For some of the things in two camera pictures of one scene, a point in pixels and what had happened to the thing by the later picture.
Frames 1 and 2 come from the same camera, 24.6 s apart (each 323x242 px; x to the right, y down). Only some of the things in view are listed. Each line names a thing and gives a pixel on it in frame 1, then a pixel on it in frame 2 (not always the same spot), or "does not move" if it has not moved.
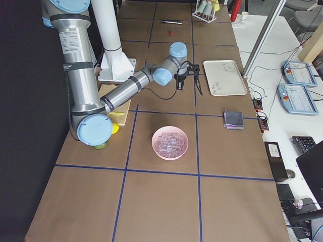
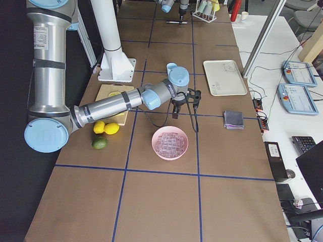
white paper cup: (244, 15) does not move
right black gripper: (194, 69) → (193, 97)
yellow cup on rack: (215, 5) does not move
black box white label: (276, 161) does not move
